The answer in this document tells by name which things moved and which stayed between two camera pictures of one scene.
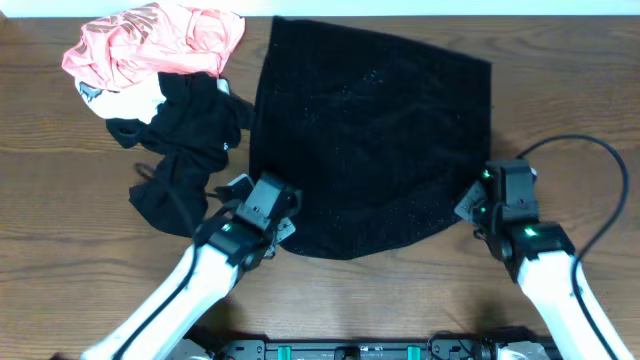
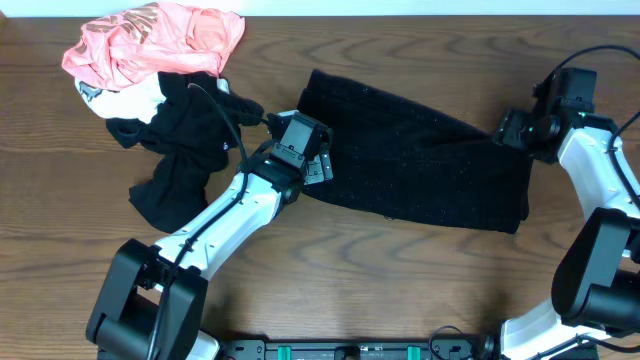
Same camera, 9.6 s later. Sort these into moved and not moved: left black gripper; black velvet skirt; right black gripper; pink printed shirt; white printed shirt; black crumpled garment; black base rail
Moved: black velvet skirt; left black gripper; right black gripper
Not moved: pink printed shirt; black base rail; black crumpled garment; white printed shirt
